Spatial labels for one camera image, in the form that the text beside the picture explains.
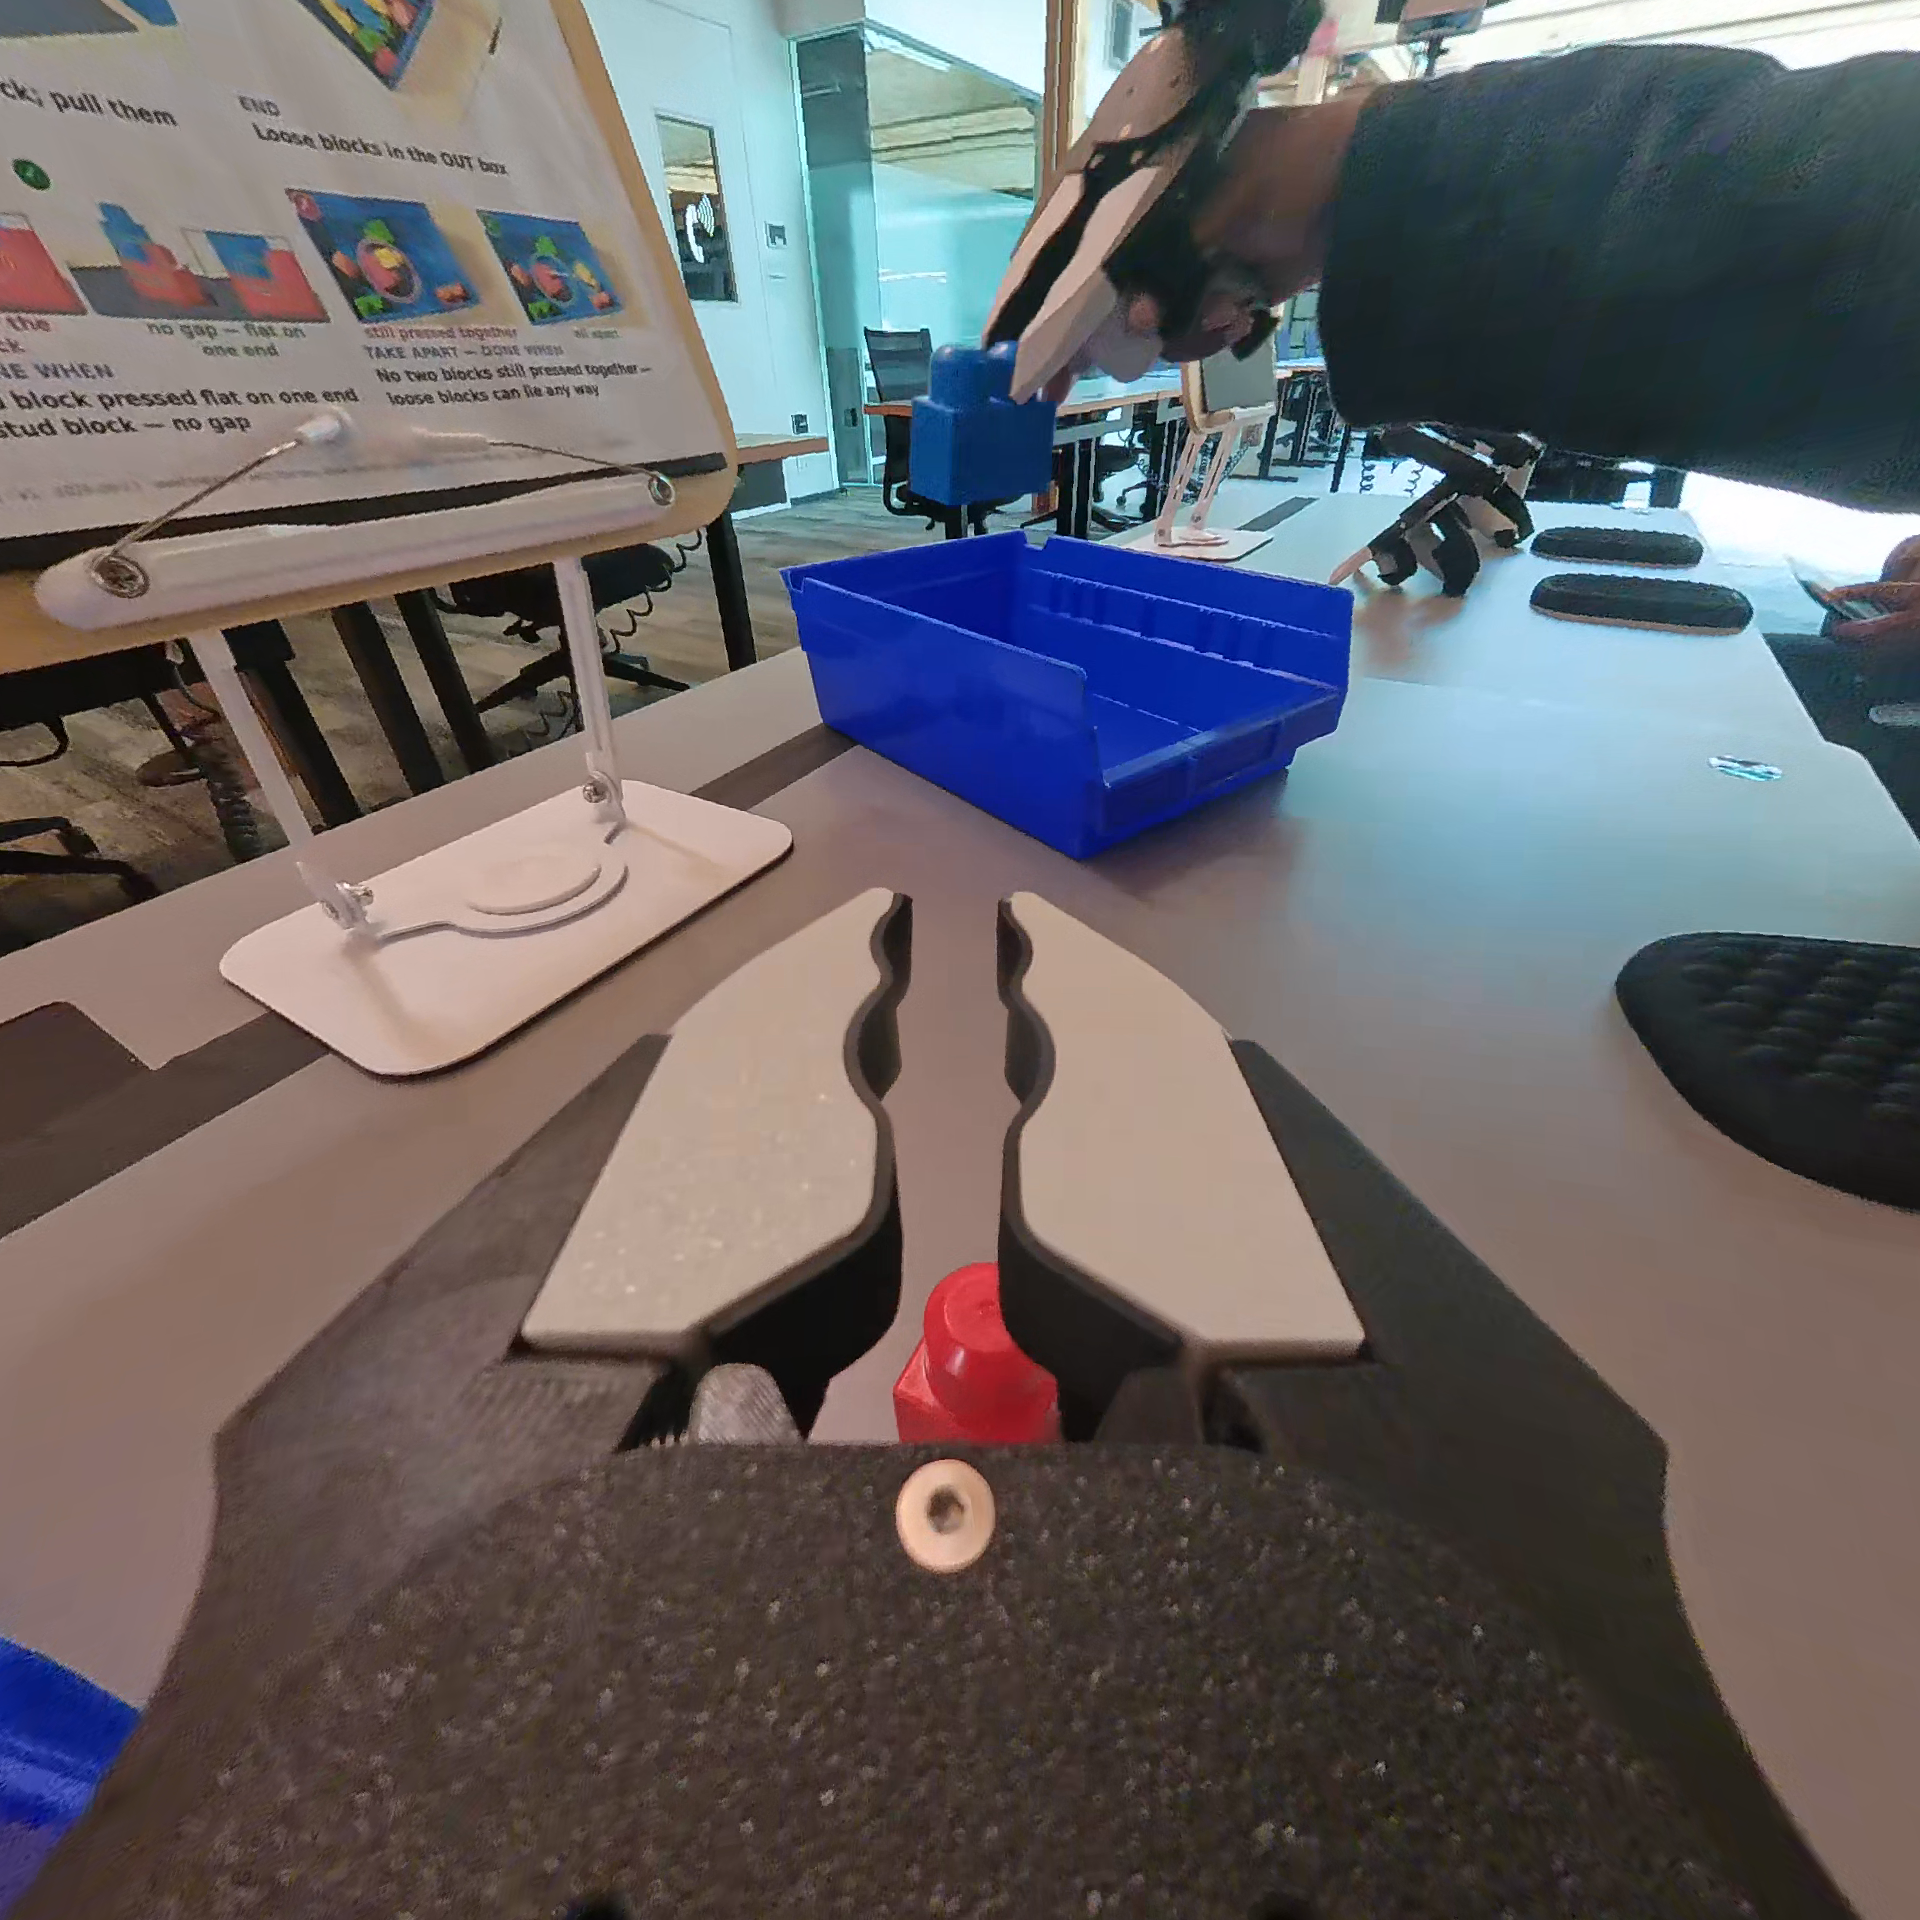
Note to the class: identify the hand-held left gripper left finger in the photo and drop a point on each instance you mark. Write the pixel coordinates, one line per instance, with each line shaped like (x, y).
(721, 1170)

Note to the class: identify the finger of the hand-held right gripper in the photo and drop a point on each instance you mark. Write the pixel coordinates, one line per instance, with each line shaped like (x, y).
(1057, 225)
(1081, 314)

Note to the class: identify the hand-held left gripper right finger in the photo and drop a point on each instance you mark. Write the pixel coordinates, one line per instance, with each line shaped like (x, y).
(1187, 1185)

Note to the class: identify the blue mega block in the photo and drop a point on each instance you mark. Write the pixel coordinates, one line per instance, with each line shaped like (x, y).
(977, 450)

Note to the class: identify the red mega block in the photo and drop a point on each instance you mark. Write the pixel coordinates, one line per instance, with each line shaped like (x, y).
(968, 1351)

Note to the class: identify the blue plastic bin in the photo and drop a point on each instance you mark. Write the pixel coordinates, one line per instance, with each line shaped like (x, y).
(55, 1741)
(961, 689)

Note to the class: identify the person's right forearm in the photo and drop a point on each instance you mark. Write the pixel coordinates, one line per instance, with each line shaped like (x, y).
(1651, 270)

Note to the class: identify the person's right hand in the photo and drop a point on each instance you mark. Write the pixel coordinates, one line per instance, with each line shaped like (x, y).
(1276, 210)

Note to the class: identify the long wooden desk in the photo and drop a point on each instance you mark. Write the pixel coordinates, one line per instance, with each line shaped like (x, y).
(1081, 399)

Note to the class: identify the black office chair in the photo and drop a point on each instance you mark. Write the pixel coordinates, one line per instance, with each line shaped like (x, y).
(900, 360)
(601, 578)

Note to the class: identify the wooden top desk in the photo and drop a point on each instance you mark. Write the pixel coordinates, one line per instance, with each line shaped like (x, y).
(781, 446)

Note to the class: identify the black and white tool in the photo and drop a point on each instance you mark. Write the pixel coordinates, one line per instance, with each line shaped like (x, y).
(1441, 524)

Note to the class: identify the black pad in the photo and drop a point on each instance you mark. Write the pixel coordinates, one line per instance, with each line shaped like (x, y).
(1784, 1080)
(1617, 545)
(1641, 604)

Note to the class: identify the small shiny object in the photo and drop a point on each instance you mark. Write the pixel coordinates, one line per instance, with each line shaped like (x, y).
(1748, 768)

